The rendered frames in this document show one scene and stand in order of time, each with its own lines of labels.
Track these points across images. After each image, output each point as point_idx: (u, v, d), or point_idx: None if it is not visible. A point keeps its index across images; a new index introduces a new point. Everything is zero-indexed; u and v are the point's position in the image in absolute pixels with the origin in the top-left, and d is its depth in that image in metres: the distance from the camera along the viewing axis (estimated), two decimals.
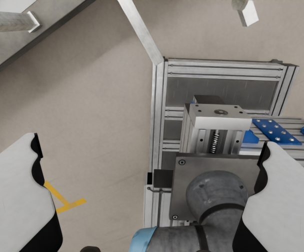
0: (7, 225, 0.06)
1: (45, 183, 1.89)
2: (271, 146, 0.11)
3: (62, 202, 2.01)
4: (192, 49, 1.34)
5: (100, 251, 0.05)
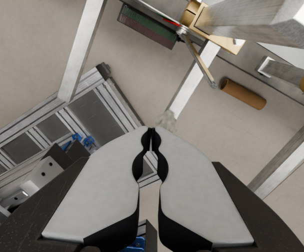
0: (99, 202, 0.07)
1: None
2: (159, 131, 0.12)
3: None
4: (133, 91, 1.35)
5: (100, 251, 0.05)
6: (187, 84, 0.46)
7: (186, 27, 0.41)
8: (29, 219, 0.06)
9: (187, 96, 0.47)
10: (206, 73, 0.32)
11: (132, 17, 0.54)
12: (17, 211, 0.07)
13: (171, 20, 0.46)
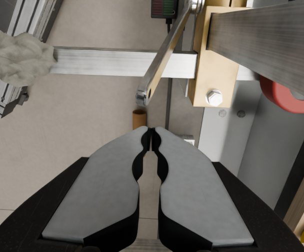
0: (99, 202, 0.07)
1: None
2: (159, 131, 0.12)
3: None
4: (76, 13, 0.98)
5: (100, 251, 0.05)
6: (116, 59, 0.25)
7: (203, 4, 0.22)
8: (29, 219, 0.06)
9: (97, 69, 0.26)
10: (158, 66, 0.13)
11: None
12: (17, 211, 0.07)
13: None
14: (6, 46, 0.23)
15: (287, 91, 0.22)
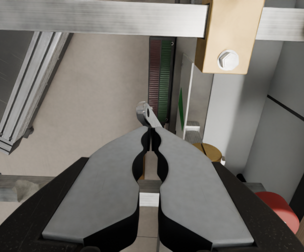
0: (99, 202, 0.07)
1: None
2: (159, 131, 0.12)
3: None
4: (78, 56, 1.05)
5: (100, 251, 0.05)
6: None
7: None
8: (29, 219, 0.06)
9: None
10: (154, 116, 0.16)
11: (162, 59, 0.37)
12: (17, 211, 0.07)
13: (182, 125, 0.34)
14: (32, 194, 0.30)
15: None
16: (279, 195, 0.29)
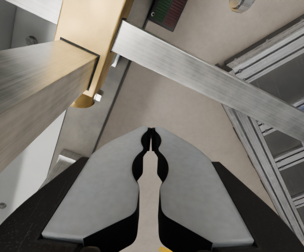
0: (99, 202, 0.07)
1: (161, 249, 1.73)
2: (159, 131, 0.12)
3: None
4: (246, 31, 0.96)
5: (100, 251, 0.05)
6: None
7: None
8: (29, 219, 0.06)
9: None
10: None
11: (169, 0, 0.31)
12: (17, 211, 0.07)
13: None
14: None
15: None
16: None
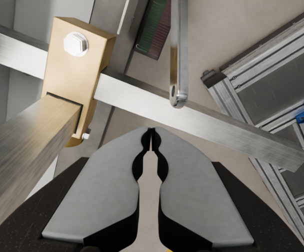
0: (99, 202, 0.07)
1: (168, 251, 1.75)
2: (159, 131, 0.12)
3: None
4: (240, 36, 0.97)
5: (100, 251, 0.05)
6: None
7: None
8: (29, 219, 0.06)
9: None
10: (171, 61, 0.12)
11: (152, 33, 0.33)
12: (17, 211, 0.07)
13: None
14: None
15: None
16: None
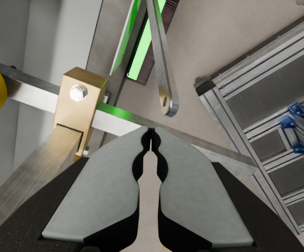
0: (99, 202, 0.07)
1: (164, 246, 1.84)
2: (159, 131, 0.12)
3: None
4: (230, 46, 1.04)
5: (100, 251, 0.05)
6: None
7: None
8: (29, 219, 0.06)
9: None
10: (159, 84, 0.13)
11: (140, 64, 0.40)
12: (17, 211, 0.07)
13: (134, 4, 0.28)
14: None
15: None
16: None
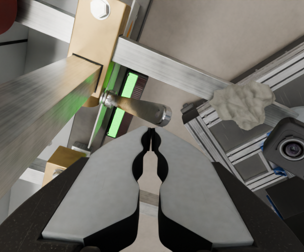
0: (99, 202, 0.07)
1: None
2: (159, 131, 0.12)
3: None
4: (214, 75, 1.11)
5: (100, 251, 0.05)
6: (161, 73, 0.26)
7: (101, 96, 0.28)
8: (29, 219, 0.06)
9: (183, 70, 0.26)
10: (144, 118, 0.15)
11: (117, 126, 0.47)
12: (17, 211, 0.07)
13: None
14: (243, 118, 0.27)
15: None
16: None
